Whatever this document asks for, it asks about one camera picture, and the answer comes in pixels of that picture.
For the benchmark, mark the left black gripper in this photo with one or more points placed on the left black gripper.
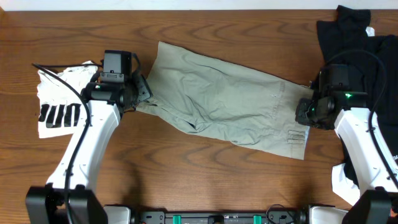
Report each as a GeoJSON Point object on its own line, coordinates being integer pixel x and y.
{"type": "Point", "coordinates": [142, 90]}

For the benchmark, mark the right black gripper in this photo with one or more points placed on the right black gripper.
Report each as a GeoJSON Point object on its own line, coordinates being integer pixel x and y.
{"type": "Point", "coordinates": [301, 116]}

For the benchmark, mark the khaki green shorts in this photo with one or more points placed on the khaki green shorts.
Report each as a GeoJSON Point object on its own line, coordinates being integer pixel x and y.
{"type": "Point", "coordinates": [208, 97]}

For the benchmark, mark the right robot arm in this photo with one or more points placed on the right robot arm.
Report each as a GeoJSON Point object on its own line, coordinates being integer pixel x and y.
{"type": "Point", "coordinates": [339, 103]}

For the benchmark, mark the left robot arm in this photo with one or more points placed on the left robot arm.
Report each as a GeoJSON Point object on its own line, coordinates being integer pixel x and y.
{"type": "Point", "coordinates": [69, 194]}

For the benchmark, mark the white garment under pile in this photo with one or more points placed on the white garment under pile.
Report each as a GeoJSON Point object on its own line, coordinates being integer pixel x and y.
{"type": "Point", "coordinates": [352, 178]}

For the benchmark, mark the black garment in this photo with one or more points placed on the black garment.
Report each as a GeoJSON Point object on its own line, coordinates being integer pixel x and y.
{"type": "Point", "coordinates": [348, 32]}

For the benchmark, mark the folded white printed t-shirt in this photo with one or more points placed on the folded white printed t-shirt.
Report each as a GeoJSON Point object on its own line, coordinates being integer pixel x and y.
{"type": "Point", "coordinates": [60, 108]}

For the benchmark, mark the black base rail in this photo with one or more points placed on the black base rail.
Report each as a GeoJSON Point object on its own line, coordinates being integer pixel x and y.
{"type": "Point", "coordinates": [274, 214]}

